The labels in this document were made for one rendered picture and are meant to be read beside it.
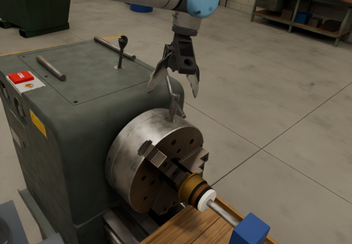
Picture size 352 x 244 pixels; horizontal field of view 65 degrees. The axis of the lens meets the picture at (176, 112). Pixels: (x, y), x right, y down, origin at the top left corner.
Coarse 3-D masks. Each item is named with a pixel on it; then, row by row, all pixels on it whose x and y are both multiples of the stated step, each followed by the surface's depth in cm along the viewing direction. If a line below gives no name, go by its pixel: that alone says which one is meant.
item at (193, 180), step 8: (192, 176) 79; (200, 176) 81; (176, 184) 81; (184, 184) 78; (192, 184) 77; (200, 184) 78; (184, 192) 77; (192, 192) 76; (200, 192) 75; (184, 200) 78; (192, 200) 76
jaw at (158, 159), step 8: (144, 152) 75; (152, 152) 75; (160, 152) 75; (152, 160) 74; (160, 160) 73; (168, 160) 75; (160, 168) 74; (168, 168) 76; (176, 168) 76; (168, 176) 75; (176, 176) 78; (184, 176) 77
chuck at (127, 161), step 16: (144, 128) 79; (160, 128) 78; (176, 128) 78; (192, 128) 84; (128, 144) 77; (144, 144) 76; (160, 144) 76; (176, 144) 82; (192, 144) 88; (128, 160) 75; (144, 160) 74; (112, 176) 80; (128, 176) 75; (144, 176) 77; (128, 192) 76; (144, 192) 81; (144, 208) 85
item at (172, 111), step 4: (172, 96) 78; (176, 96) 78; (172, 100) 78; (176, 100) 78; (172, 104) 79; (172, 108) 79; (176, 108) 79; (172, 112) 80; (176, 112) 81; (172, 116) 81; (168, 120) 82; (172, 120) 82
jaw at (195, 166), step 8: (192, 152) 90; (200, 152) 90; (208, 152) 90; (176, 160) 88; (184, 160) 87; (192, 160) 87; (200, 160) 87; (184, 168) 85; (192, 168) 84; (200, 168) 87
